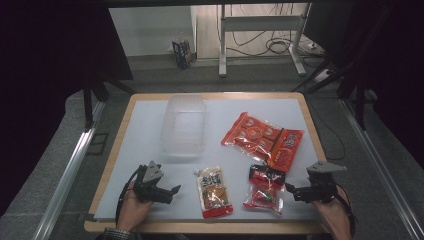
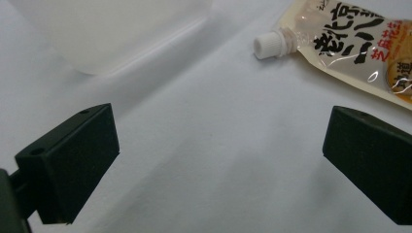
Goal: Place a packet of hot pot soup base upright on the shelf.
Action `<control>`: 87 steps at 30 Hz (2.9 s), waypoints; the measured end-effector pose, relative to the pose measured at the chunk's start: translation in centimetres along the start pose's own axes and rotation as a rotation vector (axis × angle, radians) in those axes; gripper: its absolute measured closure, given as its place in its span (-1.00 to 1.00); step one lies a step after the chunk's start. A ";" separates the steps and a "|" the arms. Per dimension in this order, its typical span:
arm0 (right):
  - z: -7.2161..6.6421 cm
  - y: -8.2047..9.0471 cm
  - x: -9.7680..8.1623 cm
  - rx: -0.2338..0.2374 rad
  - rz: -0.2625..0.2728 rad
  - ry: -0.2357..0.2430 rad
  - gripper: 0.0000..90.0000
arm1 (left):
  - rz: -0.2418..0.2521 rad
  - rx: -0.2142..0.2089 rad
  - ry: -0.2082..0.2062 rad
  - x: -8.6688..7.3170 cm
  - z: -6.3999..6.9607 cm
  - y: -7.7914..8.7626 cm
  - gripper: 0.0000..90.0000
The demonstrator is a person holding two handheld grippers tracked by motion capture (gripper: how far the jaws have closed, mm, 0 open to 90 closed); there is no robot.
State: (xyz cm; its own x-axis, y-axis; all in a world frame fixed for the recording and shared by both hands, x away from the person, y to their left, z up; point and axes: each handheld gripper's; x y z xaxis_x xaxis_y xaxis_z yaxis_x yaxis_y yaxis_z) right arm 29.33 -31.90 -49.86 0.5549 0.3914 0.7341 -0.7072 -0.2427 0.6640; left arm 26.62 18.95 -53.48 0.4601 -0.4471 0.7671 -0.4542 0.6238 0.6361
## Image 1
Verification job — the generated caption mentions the black stand legs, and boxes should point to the black stand legs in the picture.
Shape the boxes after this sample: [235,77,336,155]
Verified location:
[291,58,368,132]
[82,78,137,132]

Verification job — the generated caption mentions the person's right hand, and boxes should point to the person's right hand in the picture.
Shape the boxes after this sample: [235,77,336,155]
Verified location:
[311,186,353,234]

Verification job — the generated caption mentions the black floor cables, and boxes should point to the black floor cables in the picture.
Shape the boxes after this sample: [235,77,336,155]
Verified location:
[216,3,323,58]

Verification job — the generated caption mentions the black curtain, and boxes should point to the black curtain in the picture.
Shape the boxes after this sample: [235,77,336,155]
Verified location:
[303,0,424,169]
[0,0,134,216]

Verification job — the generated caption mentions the clear plastic container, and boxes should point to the clear plastic container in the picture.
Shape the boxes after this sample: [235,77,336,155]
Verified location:
[160,94,207,158]

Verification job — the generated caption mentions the white metal stand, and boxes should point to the white metal stand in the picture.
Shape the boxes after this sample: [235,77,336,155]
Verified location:
[218,3,313,78]

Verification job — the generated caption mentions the white table mat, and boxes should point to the white table mat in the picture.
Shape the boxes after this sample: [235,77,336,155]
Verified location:
[94,98,323,222]

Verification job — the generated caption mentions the wooden table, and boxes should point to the wooden table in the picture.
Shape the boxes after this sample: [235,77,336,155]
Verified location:
[83,92,351,234]

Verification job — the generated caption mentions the right hand-held gripper black cable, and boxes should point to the right hand-held gripper black cable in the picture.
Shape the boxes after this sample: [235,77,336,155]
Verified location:
[334,183,357,238]

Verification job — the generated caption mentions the small red black snack packet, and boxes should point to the small red black snack packet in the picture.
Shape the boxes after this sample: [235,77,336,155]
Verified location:
[242,163,287,215]

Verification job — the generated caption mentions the dark floor frame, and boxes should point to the dark floor frame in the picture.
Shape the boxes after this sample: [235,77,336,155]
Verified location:
[86,132,110,156]

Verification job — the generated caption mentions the large orange snack bag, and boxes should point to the large orange snack bag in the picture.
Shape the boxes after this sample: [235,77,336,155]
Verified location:
[220,111,305,173]

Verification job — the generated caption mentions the person's left hand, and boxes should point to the person's left hand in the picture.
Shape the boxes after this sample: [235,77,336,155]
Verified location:
[116,181,155,233]

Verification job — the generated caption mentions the aluminium rail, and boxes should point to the aluminium rail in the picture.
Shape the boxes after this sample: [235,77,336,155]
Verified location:
[338,98,424,240]
[33,99,106,240]

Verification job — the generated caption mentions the white power strip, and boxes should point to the white power strip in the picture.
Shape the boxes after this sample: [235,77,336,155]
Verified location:
[313,68,332,83]

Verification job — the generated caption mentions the white sauce pouch red bottom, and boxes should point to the white sauce pouch red bottom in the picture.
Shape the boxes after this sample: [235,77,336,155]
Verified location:
[194,165,234,220]

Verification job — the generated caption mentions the blue carton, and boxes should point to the blue carton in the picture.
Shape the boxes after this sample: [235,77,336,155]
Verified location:
[171,38,195,70]

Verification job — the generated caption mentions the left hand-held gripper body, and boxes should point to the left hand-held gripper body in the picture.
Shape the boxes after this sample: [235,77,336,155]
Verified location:
[133,160,166,204]

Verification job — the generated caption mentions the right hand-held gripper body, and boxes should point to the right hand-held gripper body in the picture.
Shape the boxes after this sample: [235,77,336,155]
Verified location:
[306,160,348,204]

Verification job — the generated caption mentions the thin black floor cable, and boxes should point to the thin black floor cable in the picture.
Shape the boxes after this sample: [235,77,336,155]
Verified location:
[308,99,346,161]

